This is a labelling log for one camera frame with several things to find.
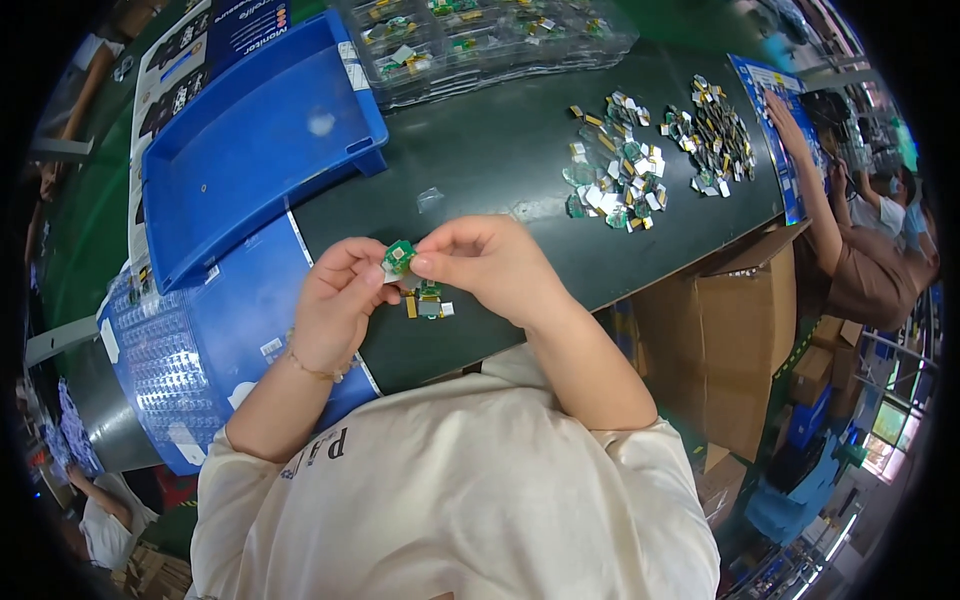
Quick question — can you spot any clear blister tray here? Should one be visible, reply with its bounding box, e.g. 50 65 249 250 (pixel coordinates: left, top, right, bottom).
105 268 228 451

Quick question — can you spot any beaded bracelet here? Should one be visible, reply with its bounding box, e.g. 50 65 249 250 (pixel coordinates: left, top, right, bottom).
283 328 355 384

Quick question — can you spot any small brown cardboard box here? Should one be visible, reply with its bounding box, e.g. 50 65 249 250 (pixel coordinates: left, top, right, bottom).
693 442 749 531

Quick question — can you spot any stack of clear component trays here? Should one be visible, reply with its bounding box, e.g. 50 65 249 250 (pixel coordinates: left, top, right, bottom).
330 0 640 111

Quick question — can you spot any person's left hand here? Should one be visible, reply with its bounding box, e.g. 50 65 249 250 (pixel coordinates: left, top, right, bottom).
291 237 404 378

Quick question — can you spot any pile of green circuit boards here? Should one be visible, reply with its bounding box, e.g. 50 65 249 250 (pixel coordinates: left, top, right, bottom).
562 90 669 233

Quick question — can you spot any green circuit board gold strip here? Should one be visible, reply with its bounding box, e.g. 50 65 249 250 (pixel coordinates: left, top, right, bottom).
400 279 456 321

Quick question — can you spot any metal rack with goods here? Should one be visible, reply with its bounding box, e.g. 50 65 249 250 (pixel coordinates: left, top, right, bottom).
855 285 942 485

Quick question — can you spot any blue flat carton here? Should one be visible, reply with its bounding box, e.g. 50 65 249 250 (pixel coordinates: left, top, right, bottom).
96 213 384 477

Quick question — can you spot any blue crate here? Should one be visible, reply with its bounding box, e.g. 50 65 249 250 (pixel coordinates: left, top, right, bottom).
787 385 835 451

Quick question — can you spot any person's right hand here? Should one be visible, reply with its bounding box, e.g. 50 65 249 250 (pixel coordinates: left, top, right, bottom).
411 214 573 333

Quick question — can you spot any person's body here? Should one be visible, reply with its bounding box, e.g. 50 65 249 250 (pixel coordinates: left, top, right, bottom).
186 345 721 600

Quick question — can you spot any large brown cardboard box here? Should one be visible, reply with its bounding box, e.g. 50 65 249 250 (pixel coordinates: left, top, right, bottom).
628 218 813 464

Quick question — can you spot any stack of small cardboard boxes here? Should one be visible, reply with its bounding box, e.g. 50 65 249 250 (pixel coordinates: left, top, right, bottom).
787 315 865 421

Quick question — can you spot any pile of dark circuit boards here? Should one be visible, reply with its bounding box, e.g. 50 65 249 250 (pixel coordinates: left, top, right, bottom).
660 74 758 199

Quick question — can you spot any small green circuit board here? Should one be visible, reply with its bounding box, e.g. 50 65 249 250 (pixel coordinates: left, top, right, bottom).
381 240 418 276

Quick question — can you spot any blue plastic bin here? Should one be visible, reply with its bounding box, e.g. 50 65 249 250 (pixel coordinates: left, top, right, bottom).
141 9 390 295

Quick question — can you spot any grey metal rail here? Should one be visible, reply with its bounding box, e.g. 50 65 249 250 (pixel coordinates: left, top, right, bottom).
24 315 102 369

